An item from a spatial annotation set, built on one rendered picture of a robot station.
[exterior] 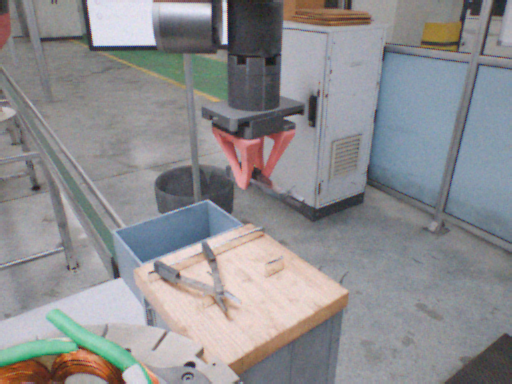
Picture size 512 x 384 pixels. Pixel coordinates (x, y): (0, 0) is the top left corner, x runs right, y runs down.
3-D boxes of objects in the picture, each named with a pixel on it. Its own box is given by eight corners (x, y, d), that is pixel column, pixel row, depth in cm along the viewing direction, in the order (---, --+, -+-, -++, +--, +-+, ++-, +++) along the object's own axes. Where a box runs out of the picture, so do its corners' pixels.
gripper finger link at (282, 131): (214, 182, 50) (211, 107, 46) (259, 168, 54) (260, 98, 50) (247, 203, 46) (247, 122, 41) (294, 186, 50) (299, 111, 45)
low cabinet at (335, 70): (369, 203, 295) (395, 23, 241) (311, 225, 267) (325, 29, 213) (282, 159, 370) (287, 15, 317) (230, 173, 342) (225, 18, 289)
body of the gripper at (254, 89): (199, 121, 46) (196, 51, 42) (269, 107, 51) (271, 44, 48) (233, 137, 41) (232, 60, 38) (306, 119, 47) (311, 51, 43)
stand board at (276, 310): (135, 283, 54) (132, 268, 53) (250, 235, 64) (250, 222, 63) (216, 389, 40) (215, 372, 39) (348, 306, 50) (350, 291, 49)
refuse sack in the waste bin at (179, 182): (149, 234, 217) (141, 175, 202) (213, 214, 237) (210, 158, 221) (180, 272, 189) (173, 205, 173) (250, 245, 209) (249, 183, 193)
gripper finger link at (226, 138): (211, 182, 50) (209, 107, 46) (257, 169, 54) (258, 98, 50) (244, 204, 45) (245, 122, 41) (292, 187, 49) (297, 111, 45)
